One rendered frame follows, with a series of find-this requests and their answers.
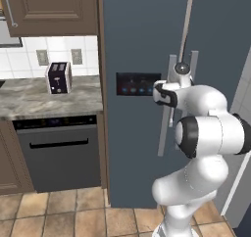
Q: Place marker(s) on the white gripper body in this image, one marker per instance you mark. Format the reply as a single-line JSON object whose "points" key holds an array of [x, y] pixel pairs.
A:
{"points": [[171, 117]]}

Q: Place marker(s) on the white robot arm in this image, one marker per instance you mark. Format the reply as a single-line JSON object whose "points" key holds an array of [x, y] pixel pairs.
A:
{"points": [[202, 133]]}

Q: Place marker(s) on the blue-grey freezer door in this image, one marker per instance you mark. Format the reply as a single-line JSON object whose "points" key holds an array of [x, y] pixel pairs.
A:
{"points": [[137, 35]]}

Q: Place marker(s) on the blue-grey fridge door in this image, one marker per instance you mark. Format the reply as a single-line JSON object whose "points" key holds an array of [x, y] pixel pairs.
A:
{"points": [[219, 25]]}

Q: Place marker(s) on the brown cupboard side panel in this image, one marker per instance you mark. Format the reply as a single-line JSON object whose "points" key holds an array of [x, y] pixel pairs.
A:
{"points": [[102, 117]]}

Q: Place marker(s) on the black and white toaster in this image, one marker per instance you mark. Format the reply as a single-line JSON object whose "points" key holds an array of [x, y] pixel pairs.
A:
{"points": [[59, 79]]}

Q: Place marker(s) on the dark grey dishwasher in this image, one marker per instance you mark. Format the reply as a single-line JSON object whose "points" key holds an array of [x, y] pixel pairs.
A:
{"points": [[59, 162]]}

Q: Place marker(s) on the brown base cupboard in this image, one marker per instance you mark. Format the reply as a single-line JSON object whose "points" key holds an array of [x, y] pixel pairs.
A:
{"points": [[13, 162]]}

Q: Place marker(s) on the grey wall outlet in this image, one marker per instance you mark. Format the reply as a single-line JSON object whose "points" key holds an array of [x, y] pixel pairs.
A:
{"points": [[76, 56], [42, 57]]}

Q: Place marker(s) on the brown wall cupboard door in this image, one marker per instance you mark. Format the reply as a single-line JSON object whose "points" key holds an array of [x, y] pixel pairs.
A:
{"points": [[52, 9]]}

